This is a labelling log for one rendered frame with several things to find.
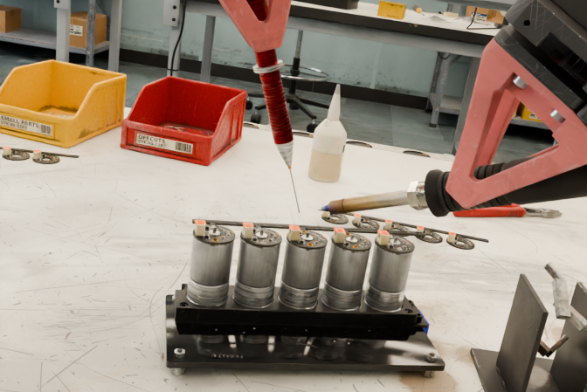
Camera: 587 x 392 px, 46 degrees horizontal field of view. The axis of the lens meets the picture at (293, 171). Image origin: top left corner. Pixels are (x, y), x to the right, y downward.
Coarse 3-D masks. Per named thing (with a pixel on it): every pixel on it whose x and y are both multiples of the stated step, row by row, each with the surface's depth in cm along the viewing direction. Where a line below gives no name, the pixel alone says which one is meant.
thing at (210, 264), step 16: (192, 240) 40; (192, 256) 40; (208, 256) 40; (224, 256) 40; (192, 272) 40; (208, 272) 40; (224, 272) 40; (192, 288) 40; (208, 288) 40; (224, 288) 41; (208, 304) 40
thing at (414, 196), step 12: (396, 192) 37; (408, 192) 36; (420, 192) 35; (336, 204) 39; (348, 204) 38; (360, 204) 38; (372, 204) 37; (384, 204) 37; (396, 204) 37; (408, 204) 36; (420, 204) 35
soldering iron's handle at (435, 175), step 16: (432, 176) 35; (448, 176) 34; (480, 176) 33; (560, 176) 31; (576, 176) 30; (432, 192) 34; (512, 192) 32; (528, 192) 32; (544, 192) 31; (560, 192) 31; (576, 192) 31; (432, 208) 35; (448, 208) 35; (464, 208) 34; (480, 208) 34
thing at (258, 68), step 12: (252, 0) 34; (264, 0) 35; (264, 12) 35; (264, 60) 36; (276, 60) 36; (264, 72) 36; (276, 72) 36; (264, 84) 36; (276, 84) 36; (264, 96) 37; (276, 96) 36; (276, 108) 37; (276, 120) 37; (288, 120) 37; (276, 132) 37; (288, 132) 37
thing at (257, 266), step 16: (240, 240) 41; (240, 256) 41; (256, 256) 40; (272, 256) 40; (240, 272) 41; (256, 272) 40; (272, 272) 41; (240, 288) 41; (256, 288) 41; (272, 288) 41; (240, 304) 41; (256, 304) 41
